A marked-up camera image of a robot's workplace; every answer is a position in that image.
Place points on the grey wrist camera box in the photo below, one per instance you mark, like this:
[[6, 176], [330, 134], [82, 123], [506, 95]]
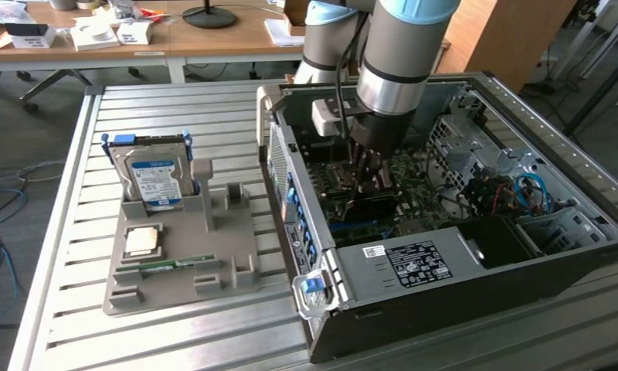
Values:
[[327, 118]]

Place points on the black metal leg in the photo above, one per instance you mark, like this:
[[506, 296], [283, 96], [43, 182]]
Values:
[[603, 96]]

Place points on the flat white box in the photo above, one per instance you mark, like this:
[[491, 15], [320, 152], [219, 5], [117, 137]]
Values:
[[95, 45]]

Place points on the clear plastic bag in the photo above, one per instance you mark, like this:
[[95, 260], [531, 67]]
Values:
[[6, 11]]

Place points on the open black PC case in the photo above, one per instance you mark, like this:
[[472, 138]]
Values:
[[443, 309]]

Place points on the black lamp base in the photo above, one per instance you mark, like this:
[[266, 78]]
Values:
[[208, 18]]

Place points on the grey parts rack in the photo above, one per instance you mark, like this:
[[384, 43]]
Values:
[[186, 247]]

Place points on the white tape roll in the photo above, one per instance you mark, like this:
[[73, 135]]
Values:
[[103, 35]]

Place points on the clear packaging pile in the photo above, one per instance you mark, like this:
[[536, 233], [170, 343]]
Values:
[[122, 7]]

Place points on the green RAM stick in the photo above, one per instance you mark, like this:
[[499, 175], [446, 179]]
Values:
[[170, 264]]

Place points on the beige tape roll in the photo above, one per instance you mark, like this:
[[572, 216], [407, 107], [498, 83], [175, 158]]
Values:
[[89, 4]]

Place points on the small white box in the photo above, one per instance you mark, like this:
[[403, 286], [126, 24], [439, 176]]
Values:
[[134, 35]]

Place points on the white desk frame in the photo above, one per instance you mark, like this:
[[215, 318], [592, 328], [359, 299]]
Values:
[[583, 36]]

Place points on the blue case release latch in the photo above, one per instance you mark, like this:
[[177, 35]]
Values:
[[311, 288]]

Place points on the green motherboard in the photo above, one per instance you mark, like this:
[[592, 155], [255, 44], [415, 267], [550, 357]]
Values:
[[418, 201]]

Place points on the white paper stack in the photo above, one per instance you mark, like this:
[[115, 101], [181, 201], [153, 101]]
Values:
[[280, 35]]

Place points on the brown cardboard box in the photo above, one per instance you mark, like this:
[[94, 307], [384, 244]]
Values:
[[295, 13]]

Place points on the white power socket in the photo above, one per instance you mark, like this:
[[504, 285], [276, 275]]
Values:
[[548, 58]]

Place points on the black graphics card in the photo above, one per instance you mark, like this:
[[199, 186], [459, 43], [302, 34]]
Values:
[[371, 208]]

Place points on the grey power supply unit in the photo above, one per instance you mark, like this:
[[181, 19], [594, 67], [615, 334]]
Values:
[[366, 274]]

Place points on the orange item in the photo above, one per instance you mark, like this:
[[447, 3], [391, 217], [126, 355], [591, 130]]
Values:
[[153, 14]]

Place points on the grey cup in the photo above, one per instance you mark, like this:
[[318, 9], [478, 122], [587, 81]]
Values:
[[63, 4]]

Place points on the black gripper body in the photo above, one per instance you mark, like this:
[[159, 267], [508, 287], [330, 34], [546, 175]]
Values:
[[384, 133]]

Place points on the CPU chip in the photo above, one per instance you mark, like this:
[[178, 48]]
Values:
[[142, 241]]

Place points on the blue expansion slot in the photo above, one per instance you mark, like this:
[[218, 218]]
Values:
[[356, 225]]

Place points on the white box with black lid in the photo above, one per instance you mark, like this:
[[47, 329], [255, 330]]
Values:
[[31, 40]]

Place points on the light wooden desk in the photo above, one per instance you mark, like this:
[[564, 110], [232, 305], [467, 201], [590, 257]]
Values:
[[62, 54], [227, 38]]

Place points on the hard disk with blue caddy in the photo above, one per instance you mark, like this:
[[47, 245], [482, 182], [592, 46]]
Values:
[[155, 178]]

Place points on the wooden cabinet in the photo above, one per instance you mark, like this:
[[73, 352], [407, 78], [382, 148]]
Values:
[[520, 38]]

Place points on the metal CPU socket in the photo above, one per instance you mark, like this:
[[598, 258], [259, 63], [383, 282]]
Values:
[[339, 175]]

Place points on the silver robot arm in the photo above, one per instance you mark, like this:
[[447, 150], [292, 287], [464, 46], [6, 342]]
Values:
[[396, 58]]

